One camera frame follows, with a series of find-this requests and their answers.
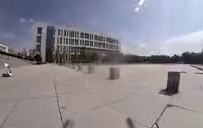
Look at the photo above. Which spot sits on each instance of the row of small trees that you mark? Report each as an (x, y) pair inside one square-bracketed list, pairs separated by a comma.
[(72, 56)]

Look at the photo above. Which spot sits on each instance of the large white multi-storey building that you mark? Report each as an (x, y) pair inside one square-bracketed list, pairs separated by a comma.
[(75, 41)]

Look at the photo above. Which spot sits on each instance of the grey concrete slab paving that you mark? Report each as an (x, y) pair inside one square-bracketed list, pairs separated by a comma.
[(89, 100)]

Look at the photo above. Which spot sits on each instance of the robot's own part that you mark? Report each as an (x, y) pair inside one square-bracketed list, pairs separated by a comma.
[(130, 122), (68, 124)]

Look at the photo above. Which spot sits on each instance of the row of stone bollards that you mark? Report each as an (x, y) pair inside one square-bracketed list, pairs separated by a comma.
[(173, 81)]

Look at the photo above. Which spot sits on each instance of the row of dark trees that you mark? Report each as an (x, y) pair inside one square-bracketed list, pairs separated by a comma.
[(175, 58)]

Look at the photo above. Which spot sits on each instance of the grey sloping embankment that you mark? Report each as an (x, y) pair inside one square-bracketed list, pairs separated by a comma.
[(2, 60)]

